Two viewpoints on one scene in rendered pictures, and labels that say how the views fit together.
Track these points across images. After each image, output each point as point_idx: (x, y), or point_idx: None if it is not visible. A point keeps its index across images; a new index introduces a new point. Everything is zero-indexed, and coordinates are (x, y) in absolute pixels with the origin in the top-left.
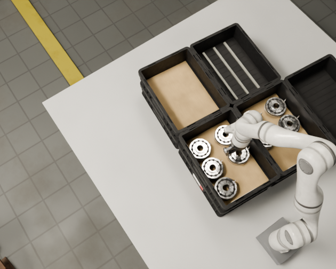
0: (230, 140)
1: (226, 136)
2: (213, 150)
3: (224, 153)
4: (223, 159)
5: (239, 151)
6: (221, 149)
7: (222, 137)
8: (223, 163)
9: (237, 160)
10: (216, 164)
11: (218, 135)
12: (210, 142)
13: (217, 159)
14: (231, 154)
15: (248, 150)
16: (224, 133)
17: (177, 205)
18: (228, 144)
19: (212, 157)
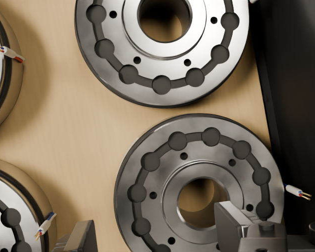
0: (180, 78)
1: (176, 34)
2: (39, 97)
3: (107, 151)
4: (84, 186)
5: (217, 183)
6: (99, 109)
7: (125, 35)
8: (72, 216)
9: (167, 250)
10: None
11: (103, 6)
12: (47, 32)
13: (15, 202)
14: (146, 192)
15: (280, 206)
16: (164, 0)
17: None
18: (154, 107)
19: (15, 146)
